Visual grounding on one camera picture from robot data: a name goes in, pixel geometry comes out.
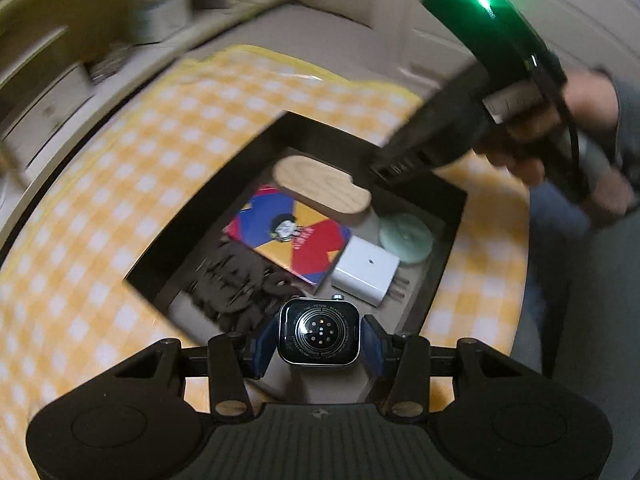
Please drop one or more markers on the person's right hand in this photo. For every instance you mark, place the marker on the person's right hand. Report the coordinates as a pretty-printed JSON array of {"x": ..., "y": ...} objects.
[{"x": 592, "y": 102}]

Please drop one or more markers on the white desktop drawer organizer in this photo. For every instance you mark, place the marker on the white desktop drawer organizer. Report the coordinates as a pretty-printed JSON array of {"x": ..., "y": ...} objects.
[{"x": 45, "y": 105}]

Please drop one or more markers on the mint green round disc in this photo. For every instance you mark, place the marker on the mint green round disc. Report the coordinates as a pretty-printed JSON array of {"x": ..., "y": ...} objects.
[{"x": 405, "y": 237}]

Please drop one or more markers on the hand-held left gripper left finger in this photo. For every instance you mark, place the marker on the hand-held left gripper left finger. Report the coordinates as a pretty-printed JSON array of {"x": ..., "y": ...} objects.
[{"x": 267, "y": 342}]

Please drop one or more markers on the silver smartwatch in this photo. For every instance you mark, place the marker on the silver smartwatch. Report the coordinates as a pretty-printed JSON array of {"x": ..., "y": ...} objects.
[{"x": 320, "y": 332}]

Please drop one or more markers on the white charger plug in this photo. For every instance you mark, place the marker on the white charger plug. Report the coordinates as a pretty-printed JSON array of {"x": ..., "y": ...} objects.
[{"x": 365, "y": 267}]

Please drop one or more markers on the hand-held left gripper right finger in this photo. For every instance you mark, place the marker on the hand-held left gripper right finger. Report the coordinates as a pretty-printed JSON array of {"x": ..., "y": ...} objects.
[{"x": 372, "y": 345}]

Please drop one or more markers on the person's grey trouser leg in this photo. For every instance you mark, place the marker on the person's grey trouser leg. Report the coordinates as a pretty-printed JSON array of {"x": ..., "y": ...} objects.
[{"x": 590, "y": 310}]

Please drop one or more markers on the dark hair claw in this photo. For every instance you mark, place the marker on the dark hair claw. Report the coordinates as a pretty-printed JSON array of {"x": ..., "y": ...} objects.
[{"x": 235, "y": 290}]

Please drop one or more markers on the oval wooden block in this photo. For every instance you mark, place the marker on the oval wooden block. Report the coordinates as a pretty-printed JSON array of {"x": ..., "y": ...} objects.
[{"x": 320, "y": 187}]

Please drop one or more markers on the beige tassel bundle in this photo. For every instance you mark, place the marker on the beige tassel bundle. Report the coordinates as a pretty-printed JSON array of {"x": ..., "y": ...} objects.
[{"x": 107, "y": 62}]

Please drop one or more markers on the cream wooden shelf unit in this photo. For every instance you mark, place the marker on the cream wooden shelf unit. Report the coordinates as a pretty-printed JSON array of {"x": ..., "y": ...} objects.
[{"x": 60, "y": 35}]

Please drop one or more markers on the grey quilted mat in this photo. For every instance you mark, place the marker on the grey quilted mat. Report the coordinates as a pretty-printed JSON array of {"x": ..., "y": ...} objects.
[{"x": 340, "y": 50}]

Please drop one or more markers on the black shallow tray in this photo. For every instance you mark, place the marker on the black shallow tray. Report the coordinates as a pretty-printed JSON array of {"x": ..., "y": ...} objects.
[{"x": 200, "y": 210}]

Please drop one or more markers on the white tissue pack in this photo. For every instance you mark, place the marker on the white tissue pack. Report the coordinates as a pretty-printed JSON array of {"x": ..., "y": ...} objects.
[{"x": 155, "y": 15}]

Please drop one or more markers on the yellow checkered mat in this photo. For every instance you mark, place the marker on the yellow checkered mat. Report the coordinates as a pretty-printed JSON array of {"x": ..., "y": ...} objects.
[{"x": 100, "y": 210}]

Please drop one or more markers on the colourful card box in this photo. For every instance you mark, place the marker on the colourful card box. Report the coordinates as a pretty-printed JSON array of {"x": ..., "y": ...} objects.
[{"x": 300, "y": 255}]

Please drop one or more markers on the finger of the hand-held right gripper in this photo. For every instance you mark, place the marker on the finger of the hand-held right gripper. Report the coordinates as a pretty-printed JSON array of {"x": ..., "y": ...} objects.
[{"x": 395, "y": 167}]

